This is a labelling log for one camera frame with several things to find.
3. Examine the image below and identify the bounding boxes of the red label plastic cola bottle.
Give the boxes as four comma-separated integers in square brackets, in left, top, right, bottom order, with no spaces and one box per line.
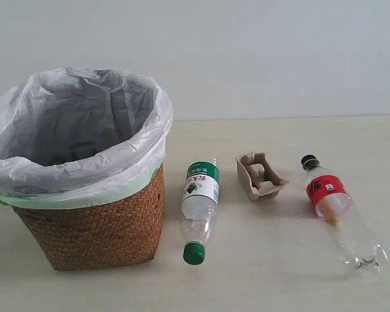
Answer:
[301,155,387,272]

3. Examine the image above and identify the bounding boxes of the white and green bin liner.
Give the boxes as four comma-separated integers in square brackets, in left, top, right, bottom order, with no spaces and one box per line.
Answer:
[0,67,174,209]

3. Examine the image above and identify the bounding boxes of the grey cardboard pulp tray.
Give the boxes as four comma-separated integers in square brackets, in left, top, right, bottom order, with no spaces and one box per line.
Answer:
[235,152,289,202]

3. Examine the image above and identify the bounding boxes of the green label plastic water bottle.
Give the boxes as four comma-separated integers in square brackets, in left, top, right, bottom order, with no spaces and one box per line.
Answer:
[181,158,220,265]

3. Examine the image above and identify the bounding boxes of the woven wicker trash basket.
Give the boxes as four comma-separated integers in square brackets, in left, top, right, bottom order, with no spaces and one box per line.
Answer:
[13,168,165,271]

